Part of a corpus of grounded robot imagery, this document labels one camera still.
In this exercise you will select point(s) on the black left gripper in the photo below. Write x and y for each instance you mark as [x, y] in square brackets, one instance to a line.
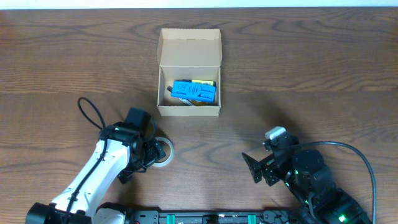
[157, 153]

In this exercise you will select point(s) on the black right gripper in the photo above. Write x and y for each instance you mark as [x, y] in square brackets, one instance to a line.
[268, 167]

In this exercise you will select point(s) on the large clear tape roll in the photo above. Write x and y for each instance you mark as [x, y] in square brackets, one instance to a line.
[169, 152]

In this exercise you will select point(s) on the white black-capped marker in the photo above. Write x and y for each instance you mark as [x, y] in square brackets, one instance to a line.
[185, 101]

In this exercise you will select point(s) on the blue whiteboard duster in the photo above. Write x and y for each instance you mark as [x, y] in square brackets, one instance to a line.
[194, 91]

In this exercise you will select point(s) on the yellow highlighter blue cap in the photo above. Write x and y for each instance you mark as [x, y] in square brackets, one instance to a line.
[201, 82]

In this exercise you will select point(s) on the brown cardboard box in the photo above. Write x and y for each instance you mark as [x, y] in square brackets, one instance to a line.
[188, 54]

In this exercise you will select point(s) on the small yellow tape roll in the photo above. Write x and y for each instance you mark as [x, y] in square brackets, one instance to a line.
[199, 103]

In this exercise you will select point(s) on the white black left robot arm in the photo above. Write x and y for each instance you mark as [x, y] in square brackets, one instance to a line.
[121, 151]

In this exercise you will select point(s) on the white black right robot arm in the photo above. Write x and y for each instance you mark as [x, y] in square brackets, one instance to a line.
[302, 169]

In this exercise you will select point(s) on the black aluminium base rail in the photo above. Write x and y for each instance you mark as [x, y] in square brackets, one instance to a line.
[251, 217]

